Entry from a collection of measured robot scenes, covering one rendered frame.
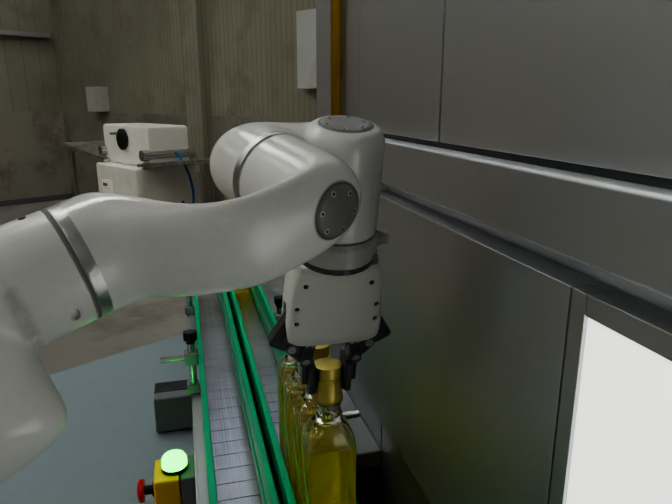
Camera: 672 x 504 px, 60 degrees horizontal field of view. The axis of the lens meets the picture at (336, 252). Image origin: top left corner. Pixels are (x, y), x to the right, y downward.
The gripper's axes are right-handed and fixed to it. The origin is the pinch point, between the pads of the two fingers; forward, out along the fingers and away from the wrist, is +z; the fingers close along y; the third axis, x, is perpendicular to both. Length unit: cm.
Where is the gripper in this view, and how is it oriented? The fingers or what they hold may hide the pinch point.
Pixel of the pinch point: (327, 371)
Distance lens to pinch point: 66.6
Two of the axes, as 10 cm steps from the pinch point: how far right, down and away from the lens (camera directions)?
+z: -0.6, 8.7, 4.9
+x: 2.2, 4.9, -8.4
